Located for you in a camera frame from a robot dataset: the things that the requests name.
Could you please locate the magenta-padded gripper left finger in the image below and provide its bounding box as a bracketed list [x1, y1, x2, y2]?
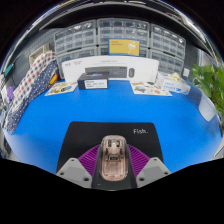
[55, 143, 103, 190]

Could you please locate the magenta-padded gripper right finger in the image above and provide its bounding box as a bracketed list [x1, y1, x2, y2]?
[127, 143, 172, 190]

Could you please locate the black mouse pad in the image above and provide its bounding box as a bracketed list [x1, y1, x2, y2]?
[55, 121, 165, 174]

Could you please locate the printed picture sheet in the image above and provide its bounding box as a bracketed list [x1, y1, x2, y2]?
[129, 80, 173, 98]
[44, 81, 79, 97]

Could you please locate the navy dotted cloth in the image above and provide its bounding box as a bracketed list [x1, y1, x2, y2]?
[4, 59, 60, 135]

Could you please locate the white and blue tissue box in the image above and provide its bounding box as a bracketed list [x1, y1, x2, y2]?
[154, 72, 192, 96]

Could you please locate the small black box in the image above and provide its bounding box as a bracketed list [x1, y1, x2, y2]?
[76, 71, 110, 91]

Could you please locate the small yellow tool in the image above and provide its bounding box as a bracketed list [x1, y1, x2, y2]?
[49, 72, 59, 86]

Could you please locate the pale yellow crumpled tissue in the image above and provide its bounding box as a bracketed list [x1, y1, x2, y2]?
[167, 72, 183, 83]

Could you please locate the small purple object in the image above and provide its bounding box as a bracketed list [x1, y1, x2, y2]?
[6, 85, 16, 102]

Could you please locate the white red dotted cloth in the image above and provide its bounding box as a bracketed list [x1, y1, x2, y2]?
[9, 50, 57, 114]

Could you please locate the long white keyboard box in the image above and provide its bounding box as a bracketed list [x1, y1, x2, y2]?
[61, 55, 160, 84]

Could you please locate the green plant in white pot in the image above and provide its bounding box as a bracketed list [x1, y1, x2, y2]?
[191, 63, 224, 128]

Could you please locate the teal tool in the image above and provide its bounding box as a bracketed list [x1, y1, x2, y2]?
[3, 62, 15, 77]

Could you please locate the white open box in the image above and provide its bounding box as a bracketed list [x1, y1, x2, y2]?
[28, 44, 52, 67]

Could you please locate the yellow card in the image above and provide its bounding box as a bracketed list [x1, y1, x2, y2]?
[107, 38, 141, 57]

